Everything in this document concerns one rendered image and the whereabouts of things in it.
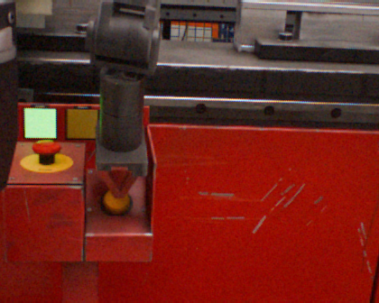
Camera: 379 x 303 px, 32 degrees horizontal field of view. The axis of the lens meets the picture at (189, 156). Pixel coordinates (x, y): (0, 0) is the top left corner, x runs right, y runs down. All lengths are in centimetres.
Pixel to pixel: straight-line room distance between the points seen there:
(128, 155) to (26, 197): 14
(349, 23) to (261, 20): 17
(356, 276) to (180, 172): 42
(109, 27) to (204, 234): 57
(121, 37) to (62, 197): 23
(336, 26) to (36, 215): 69
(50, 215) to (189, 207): 39
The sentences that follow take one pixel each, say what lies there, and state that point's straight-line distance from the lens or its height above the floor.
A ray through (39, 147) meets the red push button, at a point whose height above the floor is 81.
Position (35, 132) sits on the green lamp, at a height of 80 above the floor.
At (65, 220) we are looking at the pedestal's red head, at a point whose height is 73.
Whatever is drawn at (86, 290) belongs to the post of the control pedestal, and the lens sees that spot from 103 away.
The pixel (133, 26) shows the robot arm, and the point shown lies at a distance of 80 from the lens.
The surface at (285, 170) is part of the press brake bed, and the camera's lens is 123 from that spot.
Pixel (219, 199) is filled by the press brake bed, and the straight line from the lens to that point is 123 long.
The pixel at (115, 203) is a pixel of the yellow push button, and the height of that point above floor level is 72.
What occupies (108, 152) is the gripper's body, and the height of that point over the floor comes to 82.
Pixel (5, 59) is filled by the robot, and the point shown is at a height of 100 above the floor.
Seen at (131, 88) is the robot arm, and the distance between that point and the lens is 83.
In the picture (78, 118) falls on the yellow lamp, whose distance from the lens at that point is 102.
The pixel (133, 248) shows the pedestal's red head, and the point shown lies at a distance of 93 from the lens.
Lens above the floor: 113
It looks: 21 degrees down
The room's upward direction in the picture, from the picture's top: 4 degrees clockwise
